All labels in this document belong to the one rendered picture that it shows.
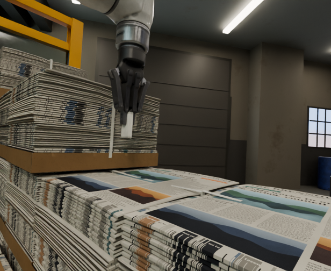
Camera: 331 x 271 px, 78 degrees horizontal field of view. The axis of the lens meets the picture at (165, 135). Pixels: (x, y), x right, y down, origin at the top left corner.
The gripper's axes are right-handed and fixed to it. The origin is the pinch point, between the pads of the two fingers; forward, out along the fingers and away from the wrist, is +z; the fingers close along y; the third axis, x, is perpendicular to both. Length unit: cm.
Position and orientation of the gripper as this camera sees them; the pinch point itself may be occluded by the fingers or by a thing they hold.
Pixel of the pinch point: (127, 125)
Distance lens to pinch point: 56.0
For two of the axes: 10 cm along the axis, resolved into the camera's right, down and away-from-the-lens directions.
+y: -6.8, -0.7, -7.3
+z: -0.6, 10.0, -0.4
